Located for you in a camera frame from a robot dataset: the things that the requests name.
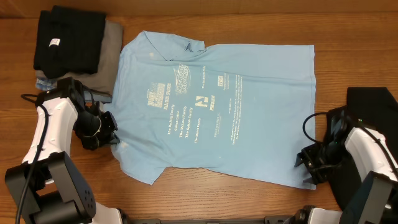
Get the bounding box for light blue printed t-shirt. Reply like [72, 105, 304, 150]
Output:
[105, 31, 316, 189]

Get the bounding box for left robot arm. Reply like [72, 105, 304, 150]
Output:
[5, 77, 131, 224]

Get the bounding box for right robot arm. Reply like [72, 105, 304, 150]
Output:
[286, 107, 397, 223]

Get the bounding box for folded grey garment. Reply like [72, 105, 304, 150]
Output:
[35, 20, 123, 95]

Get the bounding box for folded blue jeans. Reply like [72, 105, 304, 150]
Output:
[35, 78, 112, 103]

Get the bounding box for black garment at right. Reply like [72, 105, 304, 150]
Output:
[324, 87, 397, 209]

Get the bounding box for folded black garment on stack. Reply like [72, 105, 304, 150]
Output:
[33, 6, 106, 79]

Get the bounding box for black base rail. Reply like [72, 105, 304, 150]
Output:
[126, 215, 293, 224]

